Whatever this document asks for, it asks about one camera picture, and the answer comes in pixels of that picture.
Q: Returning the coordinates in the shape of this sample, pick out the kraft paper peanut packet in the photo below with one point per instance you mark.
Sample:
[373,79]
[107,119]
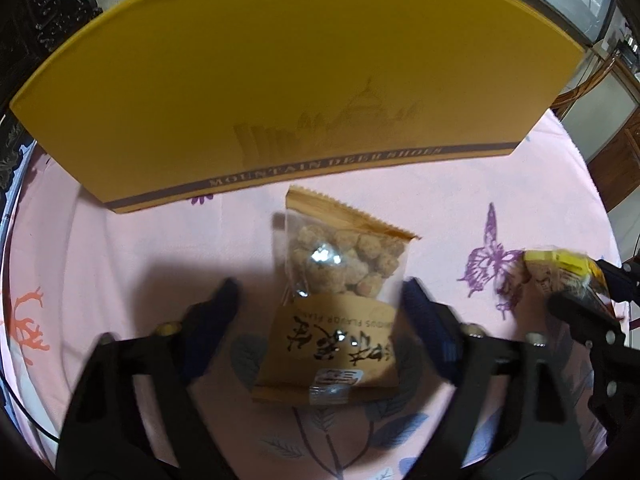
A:
[335,270]

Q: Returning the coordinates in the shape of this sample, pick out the yellow cardboard box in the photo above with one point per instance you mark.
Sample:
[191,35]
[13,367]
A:
[300,85]

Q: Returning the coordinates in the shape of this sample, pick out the carved dark wooden bench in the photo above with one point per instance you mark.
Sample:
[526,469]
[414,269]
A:
[45,15]

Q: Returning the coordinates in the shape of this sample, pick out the pink leaf-print cloth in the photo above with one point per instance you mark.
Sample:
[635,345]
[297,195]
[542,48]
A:
[100,270]

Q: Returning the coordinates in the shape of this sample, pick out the yellow clear snack packet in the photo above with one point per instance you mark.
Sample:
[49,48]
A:
[560,272]

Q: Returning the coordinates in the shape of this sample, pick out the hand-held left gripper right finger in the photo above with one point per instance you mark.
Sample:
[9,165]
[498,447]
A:
[425,312]

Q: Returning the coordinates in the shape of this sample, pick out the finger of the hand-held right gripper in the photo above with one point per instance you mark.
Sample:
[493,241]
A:
[585,322]
[622,275]

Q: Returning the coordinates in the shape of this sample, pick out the wooden armchair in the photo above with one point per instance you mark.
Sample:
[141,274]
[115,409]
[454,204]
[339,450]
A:
[575,95]

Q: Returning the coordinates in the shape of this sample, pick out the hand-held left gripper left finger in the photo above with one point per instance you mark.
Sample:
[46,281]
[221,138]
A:
[217,305]

